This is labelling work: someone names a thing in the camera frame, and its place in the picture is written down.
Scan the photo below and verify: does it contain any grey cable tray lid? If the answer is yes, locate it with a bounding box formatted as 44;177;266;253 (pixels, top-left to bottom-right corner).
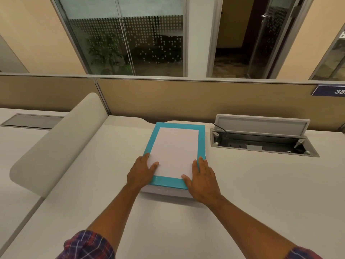
214;114;311;138

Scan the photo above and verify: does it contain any green potted plant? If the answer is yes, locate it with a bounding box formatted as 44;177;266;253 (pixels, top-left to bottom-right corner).
86;34;133;76

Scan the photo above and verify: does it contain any person's left forearm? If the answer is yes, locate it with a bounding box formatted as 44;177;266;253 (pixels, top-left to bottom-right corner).
86;184;142;250

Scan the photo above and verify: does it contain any black cable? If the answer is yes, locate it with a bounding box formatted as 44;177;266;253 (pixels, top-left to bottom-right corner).
213;122;228;139

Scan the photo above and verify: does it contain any wide tan cubicle partition panel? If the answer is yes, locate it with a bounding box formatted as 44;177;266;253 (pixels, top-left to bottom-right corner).
95;76;345;133

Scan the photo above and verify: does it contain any dark blue sign plate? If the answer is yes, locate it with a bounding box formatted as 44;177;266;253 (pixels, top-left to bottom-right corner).
311;85;345;97

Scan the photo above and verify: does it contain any dotted frosted glass window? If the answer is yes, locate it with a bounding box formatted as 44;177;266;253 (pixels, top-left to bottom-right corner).
51;0;188;78

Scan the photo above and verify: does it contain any closed grey cable flap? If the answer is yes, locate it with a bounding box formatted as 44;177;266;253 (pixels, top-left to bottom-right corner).
1;113;65;131

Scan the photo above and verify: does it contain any open grey cable tray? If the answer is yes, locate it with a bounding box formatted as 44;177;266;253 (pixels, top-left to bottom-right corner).
210;128;321;158

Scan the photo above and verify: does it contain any glass window with grey frame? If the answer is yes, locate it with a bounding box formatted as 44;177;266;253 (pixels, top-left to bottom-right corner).
308;31;345;81

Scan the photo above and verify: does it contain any glass door with metal frame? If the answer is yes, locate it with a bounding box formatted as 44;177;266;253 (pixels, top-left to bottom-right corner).
247;0;303;79

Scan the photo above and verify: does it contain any person's right forearm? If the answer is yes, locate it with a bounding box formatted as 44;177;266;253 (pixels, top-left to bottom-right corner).
209;195;322;259

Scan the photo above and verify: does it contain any teal and white box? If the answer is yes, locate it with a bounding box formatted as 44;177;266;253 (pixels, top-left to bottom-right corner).
140;121;208;199

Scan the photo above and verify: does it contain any beige curved desk divider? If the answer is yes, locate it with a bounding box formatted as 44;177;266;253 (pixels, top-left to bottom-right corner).
9;92;110;198

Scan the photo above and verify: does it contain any plaid shirt sleeve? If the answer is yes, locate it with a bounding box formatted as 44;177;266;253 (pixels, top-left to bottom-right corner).
285;246;323;259
56;230;116;259

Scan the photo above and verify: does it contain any narrow tan cubicle partition panel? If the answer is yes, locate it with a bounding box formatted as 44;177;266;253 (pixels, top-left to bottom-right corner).
0;73;108;113

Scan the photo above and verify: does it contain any person's right hand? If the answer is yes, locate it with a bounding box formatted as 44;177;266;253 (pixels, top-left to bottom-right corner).
181;156;222;205

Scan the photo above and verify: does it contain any person's left hand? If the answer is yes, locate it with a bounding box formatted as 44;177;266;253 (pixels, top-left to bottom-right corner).
126;153;160;191

